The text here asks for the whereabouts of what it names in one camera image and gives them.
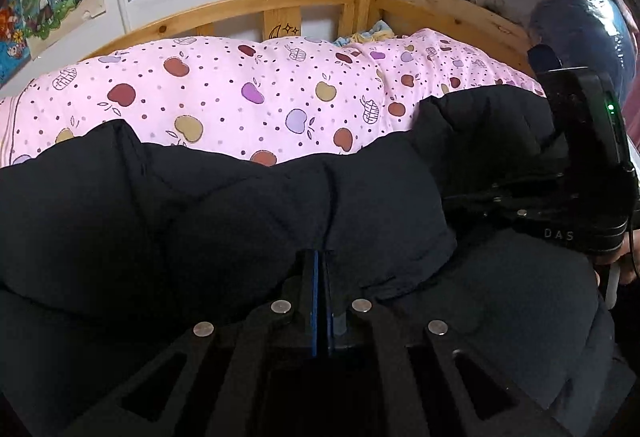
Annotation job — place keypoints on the pink apple and checked quilt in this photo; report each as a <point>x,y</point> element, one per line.
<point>225,82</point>

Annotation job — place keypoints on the person's right hand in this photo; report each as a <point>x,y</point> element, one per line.
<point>625,259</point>

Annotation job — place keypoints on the blue yellow frilled cloth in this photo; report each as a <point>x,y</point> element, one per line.
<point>372,31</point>

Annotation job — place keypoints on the blue plastic-wrapped bundle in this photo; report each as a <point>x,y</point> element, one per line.
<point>565,17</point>

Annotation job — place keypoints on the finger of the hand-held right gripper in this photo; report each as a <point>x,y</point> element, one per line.
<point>480,207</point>

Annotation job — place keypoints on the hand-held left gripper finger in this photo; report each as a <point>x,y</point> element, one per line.
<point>315,292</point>
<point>327,292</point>

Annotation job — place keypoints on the black padded jacket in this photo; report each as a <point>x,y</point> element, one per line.
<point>200,217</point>

